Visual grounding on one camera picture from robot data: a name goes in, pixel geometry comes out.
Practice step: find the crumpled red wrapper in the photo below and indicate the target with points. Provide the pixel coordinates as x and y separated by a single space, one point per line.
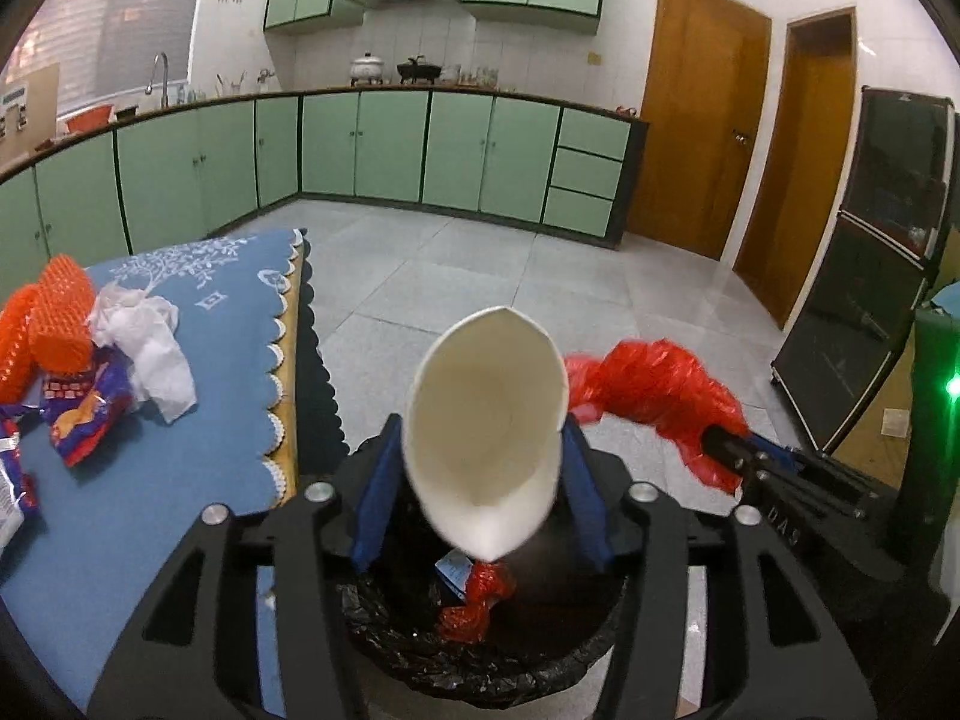
472 607

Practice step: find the white red blue snack packet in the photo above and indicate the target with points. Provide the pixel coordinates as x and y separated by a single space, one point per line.
11 495

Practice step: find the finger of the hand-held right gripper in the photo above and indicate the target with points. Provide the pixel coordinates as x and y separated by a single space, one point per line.
795 532
739 448

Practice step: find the crumpled white tissue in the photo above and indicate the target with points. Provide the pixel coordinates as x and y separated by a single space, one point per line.
154 360

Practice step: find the black cooking pot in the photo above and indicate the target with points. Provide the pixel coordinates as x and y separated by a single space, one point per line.
418 71

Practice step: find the small silver kettle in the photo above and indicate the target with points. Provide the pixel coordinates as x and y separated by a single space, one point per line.
265 77

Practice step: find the plain wooden door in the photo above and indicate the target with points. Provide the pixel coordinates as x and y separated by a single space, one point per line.
799 180

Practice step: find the black glass cabinet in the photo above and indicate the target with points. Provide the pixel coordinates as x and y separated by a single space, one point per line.
862 277

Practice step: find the orange blue snack packet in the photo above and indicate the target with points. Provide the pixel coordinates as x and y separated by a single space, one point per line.
86 420

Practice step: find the green base cabinets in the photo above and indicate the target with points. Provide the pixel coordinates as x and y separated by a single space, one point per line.
390 150

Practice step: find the red basin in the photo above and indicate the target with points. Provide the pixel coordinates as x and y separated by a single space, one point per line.
88 120

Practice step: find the white paper cup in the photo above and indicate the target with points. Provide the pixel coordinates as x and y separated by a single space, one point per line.
484 420

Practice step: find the cardboard box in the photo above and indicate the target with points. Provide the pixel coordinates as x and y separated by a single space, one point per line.
881 405

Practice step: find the orange foam fruit net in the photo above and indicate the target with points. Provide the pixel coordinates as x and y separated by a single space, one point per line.
64 315
15 345

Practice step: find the white cooking pot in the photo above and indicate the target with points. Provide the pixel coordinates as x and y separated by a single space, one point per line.
367 69

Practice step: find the red plastic bag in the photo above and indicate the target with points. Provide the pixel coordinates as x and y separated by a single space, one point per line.
660 390

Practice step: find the trash bin with black liner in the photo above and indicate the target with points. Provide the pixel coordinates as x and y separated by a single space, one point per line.
525 660

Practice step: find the row of glass jars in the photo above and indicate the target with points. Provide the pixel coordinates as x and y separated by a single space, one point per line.
472 76

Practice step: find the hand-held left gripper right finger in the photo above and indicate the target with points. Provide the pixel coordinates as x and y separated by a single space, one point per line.
589 510

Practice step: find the metal faucet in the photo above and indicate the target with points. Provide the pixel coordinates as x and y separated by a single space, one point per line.
163 79

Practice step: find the window with blinds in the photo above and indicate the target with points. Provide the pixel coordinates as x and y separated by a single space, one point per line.
112 15

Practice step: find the utensil holder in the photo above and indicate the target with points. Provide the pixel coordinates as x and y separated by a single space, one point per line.
231 84

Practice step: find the small blue white packet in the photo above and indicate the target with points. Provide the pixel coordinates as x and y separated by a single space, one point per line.
452 571

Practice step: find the blue printed tablecloth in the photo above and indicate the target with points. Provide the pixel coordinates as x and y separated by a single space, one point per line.
195 480

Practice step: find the wooden board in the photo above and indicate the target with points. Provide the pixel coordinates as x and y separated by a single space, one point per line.
30 120

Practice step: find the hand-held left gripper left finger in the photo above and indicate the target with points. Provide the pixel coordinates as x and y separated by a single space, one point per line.
375 499

